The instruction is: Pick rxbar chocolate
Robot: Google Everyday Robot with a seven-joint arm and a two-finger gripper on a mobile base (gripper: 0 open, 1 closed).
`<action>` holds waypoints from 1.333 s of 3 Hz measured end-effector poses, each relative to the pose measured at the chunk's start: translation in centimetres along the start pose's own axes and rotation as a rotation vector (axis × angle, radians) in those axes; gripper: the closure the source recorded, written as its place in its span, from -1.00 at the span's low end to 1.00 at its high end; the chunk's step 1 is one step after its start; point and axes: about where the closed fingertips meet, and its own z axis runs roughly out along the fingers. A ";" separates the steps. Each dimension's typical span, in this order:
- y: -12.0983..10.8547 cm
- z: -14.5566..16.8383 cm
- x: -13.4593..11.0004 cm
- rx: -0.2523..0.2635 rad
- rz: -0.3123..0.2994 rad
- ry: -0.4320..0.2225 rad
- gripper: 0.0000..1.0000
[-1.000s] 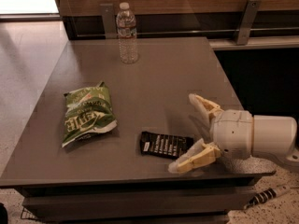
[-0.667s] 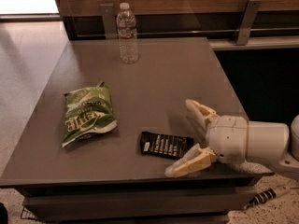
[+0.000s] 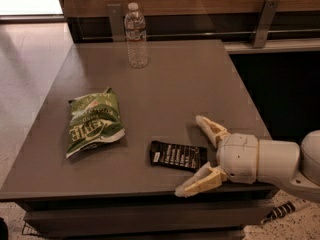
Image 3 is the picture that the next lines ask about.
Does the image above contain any grey table drawer base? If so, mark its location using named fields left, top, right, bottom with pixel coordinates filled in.
left=17, top=183, right=278, bottom=240

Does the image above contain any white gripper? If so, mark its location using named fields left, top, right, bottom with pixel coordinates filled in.
left=175, top=115, right=258, bottom=198

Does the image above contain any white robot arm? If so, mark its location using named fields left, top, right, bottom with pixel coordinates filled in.
left=175, top=115, right=320, bottom=202

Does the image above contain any left metal bracket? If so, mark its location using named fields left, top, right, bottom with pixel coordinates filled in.
left=107, top=3, right=125, bottom=42

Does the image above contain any black rxbar chocolate wrapper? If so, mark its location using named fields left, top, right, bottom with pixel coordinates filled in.
left=149, top=141, right=207, bottom=172

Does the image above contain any black white striped floor object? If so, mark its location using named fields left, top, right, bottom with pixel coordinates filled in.
left=260, top=199, right=310, bottom=225

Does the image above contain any metal bracket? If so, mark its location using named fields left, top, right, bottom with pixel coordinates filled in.
left=107, top=3, right=125, bottom=42
left=251, top=0, right=280, bottom=48

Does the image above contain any right metal bracket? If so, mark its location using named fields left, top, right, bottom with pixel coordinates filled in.
left=251, top=0, right=280, bottom=48

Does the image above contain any green kettle chips bag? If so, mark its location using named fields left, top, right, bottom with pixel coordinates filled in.
left=66, top=88, right=125, bottom=158

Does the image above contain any clear plastic water bottle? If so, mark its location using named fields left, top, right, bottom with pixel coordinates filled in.
left=124, top=2, right=148, bottom=69

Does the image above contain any wire rack corner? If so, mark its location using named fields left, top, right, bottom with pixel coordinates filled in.
left=21, top=222, right=41, bottom=237

